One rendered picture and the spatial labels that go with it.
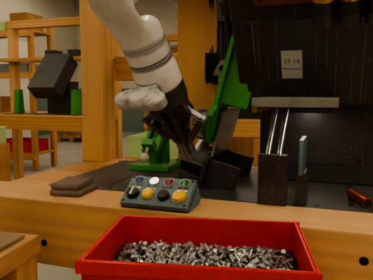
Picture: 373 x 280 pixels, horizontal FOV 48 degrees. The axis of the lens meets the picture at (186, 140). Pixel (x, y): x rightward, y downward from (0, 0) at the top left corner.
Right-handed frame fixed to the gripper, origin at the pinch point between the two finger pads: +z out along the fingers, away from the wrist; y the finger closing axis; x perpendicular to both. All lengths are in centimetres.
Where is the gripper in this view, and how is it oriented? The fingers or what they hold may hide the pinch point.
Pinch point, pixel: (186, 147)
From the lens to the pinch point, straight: 77.4
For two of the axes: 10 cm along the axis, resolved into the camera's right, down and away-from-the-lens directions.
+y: -8.5, -0.6, 5.2
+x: -4.2, 6.6, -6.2
